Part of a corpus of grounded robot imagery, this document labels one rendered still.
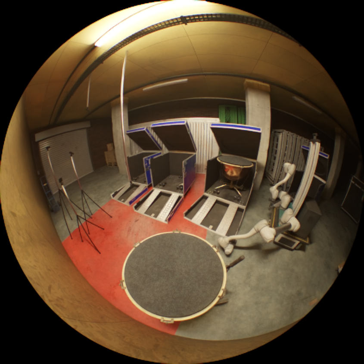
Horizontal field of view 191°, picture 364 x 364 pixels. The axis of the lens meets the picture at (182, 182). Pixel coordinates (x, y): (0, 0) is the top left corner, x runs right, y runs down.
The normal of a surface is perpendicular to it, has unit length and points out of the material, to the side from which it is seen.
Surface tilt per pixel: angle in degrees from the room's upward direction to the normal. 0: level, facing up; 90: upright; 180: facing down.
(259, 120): 90
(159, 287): 0
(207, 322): 0
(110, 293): 0
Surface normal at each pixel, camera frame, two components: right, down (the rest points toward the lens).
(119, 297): -0.02, -0.90
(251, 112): -0.30, 0.43
